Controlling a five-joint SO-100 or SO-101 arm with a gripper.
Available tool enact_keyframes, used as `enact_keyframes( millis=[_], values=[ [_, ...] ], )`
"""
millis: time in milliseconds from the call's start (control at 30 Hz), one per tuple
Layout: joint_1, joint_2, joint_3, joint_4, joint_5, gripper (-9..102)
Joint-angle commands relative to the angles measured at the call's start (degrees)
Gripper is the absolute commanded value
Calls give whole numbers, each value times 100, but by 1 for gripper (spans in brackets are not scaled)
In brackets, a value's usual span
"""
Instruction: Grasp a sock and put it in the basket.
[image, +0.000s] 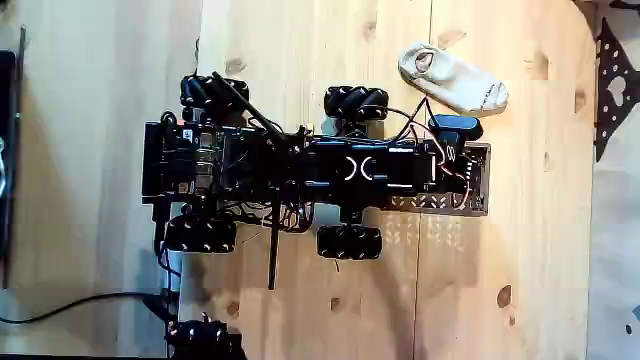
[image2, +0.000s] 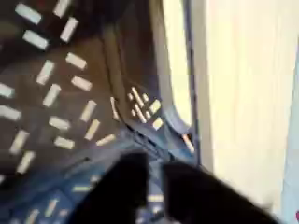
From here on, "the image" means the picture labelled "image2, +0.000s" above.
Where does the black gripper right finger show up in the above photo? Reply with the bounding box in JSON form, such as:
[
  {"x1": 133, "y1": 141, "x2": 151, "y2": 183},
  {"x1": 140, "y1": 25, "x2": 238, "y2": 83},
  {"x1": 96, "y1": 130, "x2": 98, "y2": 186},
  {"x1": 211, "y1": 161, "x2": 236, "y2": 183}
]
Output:
[{"x1": 163, "y1": 162, "x2": 281, "y2": 224}]

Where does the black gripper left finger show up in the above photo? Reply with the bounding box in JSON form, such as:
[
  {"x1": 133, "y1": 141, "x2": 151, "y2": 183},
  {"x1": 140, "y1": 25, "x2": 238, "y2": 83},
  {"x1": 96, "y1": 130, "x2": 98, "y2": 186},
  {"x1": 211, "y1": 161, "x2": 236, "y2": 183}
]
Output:
[{"x1": 66, "y1": 151, "x2": 150, "y2": 224}]

